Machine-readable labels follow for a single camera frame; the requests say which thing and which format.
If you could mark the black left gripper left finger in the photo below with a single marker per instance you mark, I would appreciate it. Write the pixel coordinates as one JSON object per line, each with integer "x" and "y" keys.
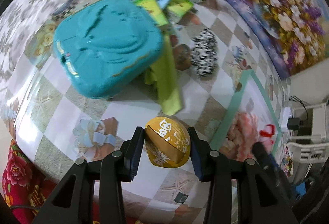
{"x": 71, "y": 201}

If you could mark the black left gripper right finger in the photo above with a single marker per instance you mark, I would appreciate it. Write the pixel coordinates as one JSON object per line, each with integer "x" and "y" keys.
{"x": 258, "y": 189}

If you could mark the yellow soft hat toy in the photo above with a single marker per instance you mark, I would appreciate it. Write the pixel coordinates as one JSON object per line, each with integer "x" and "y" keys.
{"x": 167, "y": 142}

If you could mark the green cloth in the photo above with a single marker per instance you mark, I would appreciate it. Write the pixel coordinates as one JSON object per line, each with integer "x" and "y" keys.
{"x": 162, "y": 75}

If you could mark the green tissue pack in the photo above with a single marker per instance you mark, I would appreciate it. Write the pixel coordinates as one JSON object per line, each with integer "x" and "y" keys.
{"x": 154, "y": 10}
{"x": 179, "y": 7}

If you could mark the red floral cloth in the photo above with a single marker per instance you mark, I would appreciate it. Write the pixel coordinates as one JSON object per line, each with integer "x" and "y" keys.
{"x": 24, "y": 186}

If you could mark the pink white fluffy cloth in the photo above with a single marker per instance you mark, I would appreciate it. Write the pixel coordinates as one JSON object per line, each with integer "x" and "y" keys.
{"x": 241, "y": 136}

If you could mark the white rack shelf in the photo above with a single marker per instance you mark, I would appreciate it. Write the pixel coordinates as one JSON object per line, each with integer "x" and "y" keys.
{"x": 309, "y": 144}

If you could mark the black power adapter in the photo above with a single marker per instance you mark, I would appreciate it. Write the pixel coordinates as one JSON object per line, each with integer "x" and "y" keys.
{"x": 294, "y": 123}

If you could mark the teal-rimmed white tray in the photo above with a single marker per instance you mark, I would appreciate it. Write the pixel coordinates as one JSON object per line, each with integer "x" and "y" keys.
{"x": 249, "y": 97}

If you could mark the teal plastic box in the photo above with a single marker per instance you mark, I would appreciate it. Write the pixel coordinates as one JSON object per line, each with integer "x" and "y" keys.
{"x": 106, "y": 45}

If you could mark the black white leopard scrunchie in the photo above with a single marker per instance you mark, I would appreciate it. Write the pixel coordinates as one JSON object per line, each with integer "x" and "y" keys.
{"x": 204, "y": 53}

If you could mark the flower painting canvas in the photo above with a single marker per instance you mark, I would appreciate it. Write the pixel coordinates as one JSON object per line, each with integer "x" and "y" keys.
{"x": 294, "y": 33}

